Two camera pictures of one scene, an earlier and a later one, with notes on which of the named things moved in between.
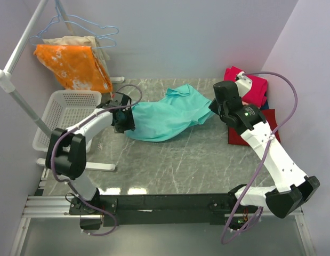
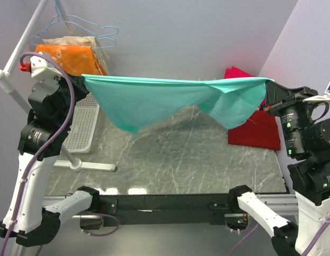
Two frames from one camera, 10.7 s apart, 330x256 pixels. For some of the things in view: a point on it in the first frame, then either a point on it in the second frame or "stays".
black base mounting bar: (154, 209) stays
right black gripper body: (216, 108) -> (291, 101)
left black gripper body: (127, 122) -> (65, 88)
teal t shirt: (167, 119) -> (125, 102)
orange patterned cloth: (75, 66) stays
